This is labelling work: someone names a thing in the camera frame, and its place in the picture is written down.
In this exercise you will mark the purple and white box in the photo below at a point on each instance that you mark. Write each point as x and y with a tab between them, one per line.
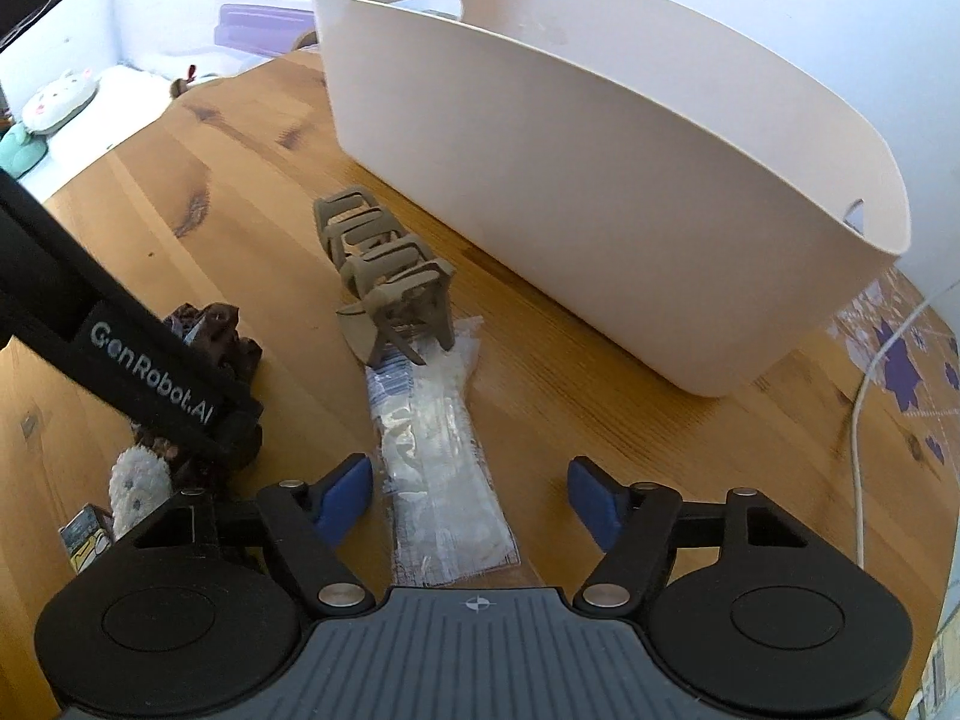
262	30

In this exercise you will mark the beige plastic storage bin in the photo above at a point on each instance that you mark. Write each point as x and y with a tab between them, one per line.
600	187

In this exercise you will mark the wooden desk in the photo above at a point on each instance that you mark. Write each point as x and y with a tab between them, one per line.
247	187

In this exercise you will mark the clear packet with white item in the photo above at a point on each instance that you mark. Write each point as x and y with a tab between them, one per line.
442	480

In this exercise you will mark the brown scrunchie with white plush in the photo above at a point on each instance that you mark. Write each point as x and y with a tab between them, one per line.
229	356

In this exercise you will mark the green plush toy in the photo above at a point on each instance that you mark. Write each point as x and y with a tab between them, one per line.
22	151

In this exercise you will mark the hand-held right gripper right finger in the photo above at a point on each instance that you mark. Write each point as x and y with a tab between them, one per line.
596	502

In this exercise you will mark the purple floral table mat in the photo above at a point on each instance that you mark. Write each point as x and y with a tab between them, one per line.
900	367

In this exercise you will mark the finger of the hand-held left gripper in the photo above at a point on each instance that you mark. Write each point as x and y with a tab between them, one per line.
238	431

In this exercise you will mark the long blue cartoon packet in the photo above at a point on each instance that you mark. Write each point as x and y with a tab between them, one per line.
86	536

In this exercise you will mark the large tan hair claw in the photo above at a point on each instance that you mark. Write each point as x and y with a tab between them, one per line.
382	270

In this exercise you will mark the white plush toy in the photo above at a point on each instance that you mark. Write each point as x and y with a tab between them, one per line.
60	101

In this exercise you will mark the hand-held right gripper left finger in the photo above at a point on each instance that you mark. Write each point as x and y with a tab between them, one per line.
341	499

